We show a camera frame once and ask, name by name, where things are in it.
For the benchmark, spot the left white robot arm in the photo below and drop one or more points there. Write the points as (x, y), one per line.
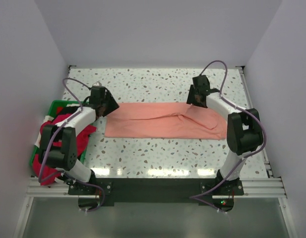
(58, 146)

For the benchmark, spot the red t shirt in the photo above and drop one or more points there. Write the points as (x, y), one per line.
(49, 174)

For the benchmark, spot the salmon pink t shirt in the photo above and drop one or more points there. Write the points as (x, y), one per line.
(165, 120)

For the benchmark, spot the black garment in basket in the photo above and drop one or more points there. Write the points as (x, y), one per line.
(67, 111)

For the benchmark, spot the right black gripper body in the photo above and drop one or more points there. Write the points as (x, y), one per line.
(192, 98)

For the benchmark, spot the green plastic basket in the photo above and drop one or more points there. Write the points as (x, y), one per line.
(82, 142)

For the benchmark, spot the aluminium frame rail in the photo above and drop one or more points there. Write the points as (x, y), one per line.
(253, 188)

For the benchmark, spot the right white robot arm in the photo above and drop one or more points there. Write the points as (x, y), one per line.
(245, 134)

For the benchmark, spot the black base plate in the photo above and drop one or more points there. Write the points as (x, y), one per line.
(109, 191)

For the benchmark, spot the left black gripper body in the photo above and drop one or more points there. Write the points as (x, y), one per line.
(109, 104)

